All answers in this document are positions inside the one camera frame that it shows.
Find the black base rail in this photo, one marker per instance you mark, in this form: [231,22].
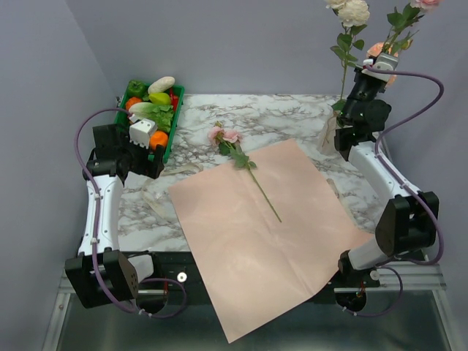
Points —
[153,280]

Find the napa cabbage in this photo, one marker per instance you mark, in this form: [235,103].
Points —
[157,111]

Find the cream ribbon gold lettering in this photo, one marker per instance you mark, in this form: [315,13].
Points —
[153,201]

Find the pink wrapping paper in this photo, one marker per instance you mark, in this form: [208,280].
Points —
[264,242]

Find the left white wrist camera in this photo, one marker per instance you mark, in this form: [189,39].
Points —
[140,132]

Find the peach rose stem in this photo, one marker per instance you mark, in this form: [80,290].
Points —
[373,52]

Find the green bell pepper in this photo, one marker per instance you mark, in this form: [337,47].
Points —
[136,88]

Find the white ceramic vase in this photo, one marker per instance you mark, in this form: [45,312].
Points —
[326,145]

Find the pink rose stem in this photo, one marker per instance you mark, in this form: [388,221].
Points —
[228,142]
[400,36]

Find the small orange pumpkin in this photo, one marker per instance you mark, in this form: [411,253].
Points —
[132,101]

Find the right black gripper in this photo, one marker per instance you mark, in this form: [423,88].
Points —
[359,74]

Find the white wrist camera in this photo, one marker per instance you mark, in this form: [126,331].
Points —
[140,132]
[384,62]

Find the green plastic tray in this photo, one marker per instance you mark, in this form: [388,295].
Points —
[122,119]

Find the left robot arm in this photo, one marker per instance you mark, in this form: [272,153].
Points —
[105,189]

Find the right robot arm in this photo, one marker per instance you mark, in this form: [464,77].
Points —
[409,220]

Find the white rose stem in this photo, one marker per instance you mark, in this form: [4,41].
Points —
[353,16]

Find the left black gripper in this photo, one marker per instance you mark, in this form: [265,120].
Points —
[148,167]

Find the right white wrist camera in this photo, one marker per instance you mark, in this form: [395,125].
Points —
[384,62]

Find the white potato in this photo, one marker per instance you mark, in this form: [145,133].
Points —
[161,85]

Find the orange fruit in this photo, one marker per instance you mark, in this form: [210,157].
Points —
[159,138]

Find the yellow-green mango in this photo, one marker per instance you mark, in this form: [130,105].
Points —
[160,98]

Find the red chili pepper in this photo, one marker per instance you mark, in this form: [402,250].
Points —
[174,99]

